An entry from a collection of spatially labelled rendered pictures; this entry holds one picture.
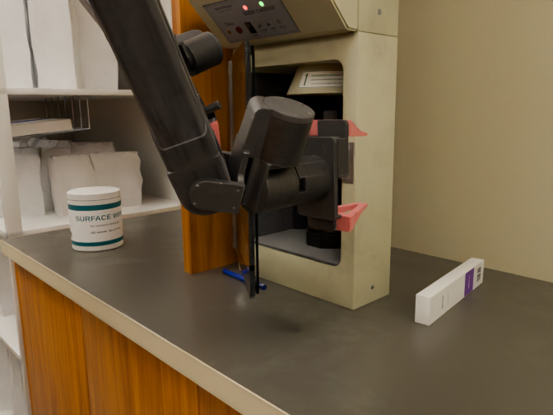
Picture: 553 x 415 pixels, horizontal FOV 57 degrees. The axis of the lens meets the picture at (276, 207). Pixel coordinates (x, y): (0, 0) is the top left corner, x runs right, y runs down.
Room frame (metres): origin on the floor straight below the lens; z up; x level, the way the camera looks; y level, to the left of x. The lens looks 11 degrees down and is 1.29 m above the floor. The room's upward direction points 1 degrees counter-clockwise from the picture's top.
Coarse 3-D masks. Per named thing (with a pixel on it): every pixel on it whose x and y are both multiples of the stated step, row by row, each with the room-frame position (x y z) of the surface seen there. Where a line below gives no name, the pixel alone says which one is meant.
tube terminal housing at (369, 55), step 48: (384, 0) 0.89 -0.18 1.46; (288, 48) 0.96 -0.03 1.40; (336, 48) 0.87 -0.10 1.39; (384, 48) 0.89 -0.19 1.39; (384, 96) 0.89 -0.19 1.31; (384, 144) 0.90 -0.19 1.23; (384, 192) 0.90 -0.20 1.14; (384, 240) 0.90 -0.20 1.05; (336, 288) 0.87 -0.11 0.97; (384, 288) 0.91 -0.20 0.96
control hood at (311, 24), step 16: (192, 0) 0.99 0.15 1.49; (208, 0) 0.97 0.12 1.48; (288, 0) 0.85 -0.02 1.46; (304, 0) 0.83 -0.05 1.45; (320, 0) 0.81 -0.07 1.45; (336, 0) 0.80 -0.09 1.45; (352, 0) 0.83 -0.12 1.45; (208, 16) 1.00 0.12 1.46; (304, 16) 0.86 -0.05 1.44; (320, 16) 0.84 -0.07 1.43; (336, 16) 0.82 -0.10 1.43; (352, 16) 0.83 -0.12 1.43; (304, 32) 0.89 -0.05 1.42; (320, 32) 0.87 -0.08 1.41; (336, 32) 0.85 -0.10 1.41
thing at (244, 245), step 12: (240, 48) 0.82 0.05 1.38; (240, 60) 0.82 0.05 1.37; (240, 72) 0.83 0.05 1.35; (240, 84) 0.83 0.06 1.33; (240, 96) 0.84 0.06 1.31; (240, 108) 0.85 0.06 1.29; (240, 120) 0.85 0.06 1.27; (240, 204) 0.89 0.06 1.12; (240, 216) 0.90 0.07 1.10; (252, 216) 0.76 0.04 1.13; (240, 228) 0.91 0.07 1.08; (252, 228) 0.76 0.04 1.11; (240, 240) 0.91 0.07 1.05; (252, 240) 0.76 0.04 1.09; (240, 252) 0.92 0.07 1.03; (252, 252) 0.76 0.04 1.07; (240, 264) 0.93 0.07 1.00; (252, 264) 0.76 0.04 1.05; (252, 276) 0.76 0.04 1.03; (252, 288) 0.76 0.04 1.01
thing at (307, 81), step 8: (312, 64) 0.96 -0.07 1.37; (320, 64) 0.95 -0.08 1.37; (328, 64) 0.95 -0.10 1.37; (336, 64) 0.95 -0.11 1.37; (296, 72) 0.99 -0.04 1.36; (304, 72) 0.96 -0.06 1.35; (312, 72) 0.95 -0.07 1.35; (320, 72) 0.94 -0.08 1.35; (328, 72) 0.94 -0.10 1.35; (336, 72) 0.94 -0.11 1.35; (296, 80) 0.98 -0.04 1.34; (304, 80) 0.96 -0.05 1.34; (312, 80) 0.95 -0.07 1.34; (320, 80) 0.94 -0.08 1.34; (328, 80) 0.93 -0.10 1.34; (336, 80) 0.93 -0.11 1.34; (296, 88) 0.97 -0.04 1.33; (304, 88) 0.95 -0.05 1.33; (312, 88) 0.94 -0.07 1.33; (320, 88) 0.93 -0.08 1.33; (328, 88) 0.93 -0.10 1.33; (336, 88) 0.93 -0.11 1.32
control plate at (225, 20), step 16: (224, 0) 0.94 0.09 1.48; (240, 0) 0.91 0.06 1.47; (256, 0) 0.89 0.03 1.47; (272, 0) 0.87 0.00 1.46; (224, 16) 0.97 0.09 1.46; (240, 16) 0.95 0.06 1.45; (256, 16) 0.92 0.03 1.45; (272, 16) 0.90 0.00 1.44; (288, 16) 0.88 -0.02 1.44; (224, 32) 1.01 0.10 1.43; (272, 32) 0.93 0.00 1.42; (288, 32) 0.91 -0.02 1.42
